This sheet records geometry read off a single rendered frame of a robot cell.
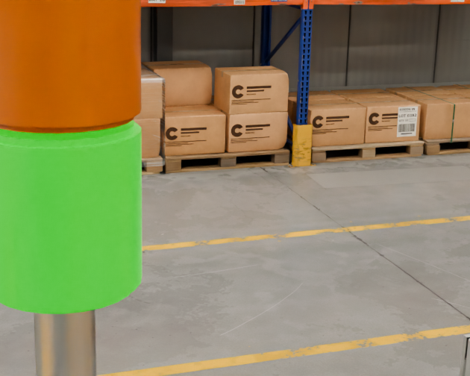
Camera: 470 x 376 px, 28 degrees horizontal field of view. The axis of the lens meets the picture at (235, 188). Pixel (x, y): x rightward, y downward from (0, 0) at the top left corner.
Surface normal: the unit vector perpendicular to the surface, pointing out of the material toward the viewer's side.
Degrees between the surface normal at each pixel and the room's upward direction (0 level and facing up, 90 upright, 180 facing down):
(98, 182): 90
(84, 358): 90
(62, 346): 90
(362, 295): 0
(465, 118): 93
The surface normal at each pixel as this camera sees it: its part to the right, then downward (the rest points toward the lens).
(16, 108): -0.22, 0.27
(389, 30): 0.32, 0.28
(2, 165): -0.47, 0.24
